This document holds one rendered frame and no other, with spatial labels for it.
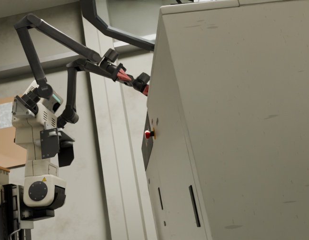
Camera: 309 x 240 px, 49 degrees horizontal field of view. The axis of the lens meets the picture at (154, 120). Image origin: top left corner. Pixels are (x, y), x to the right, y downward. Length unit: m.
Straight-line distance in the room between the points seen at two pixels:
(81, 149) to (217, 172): 3.04
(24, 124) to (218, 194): 1.42
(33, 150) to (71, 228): 1.80
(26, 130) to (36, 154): 0.16
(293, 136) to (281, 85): 0.14
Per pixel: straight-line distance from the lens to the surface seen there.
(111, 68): 1.90
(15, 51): 4.53
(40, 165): 1.92
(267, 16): 1.02
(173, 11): 0.96
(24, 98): 1.90
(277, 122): 0.88
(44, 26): 1.96
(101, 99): 3.59
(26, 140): 2.02
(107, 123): 3.49
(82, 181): 3.68
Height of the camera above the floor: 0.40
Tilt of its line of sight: 19 degrees up
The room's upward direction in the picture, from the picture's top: 11 degrees counter-clockwise
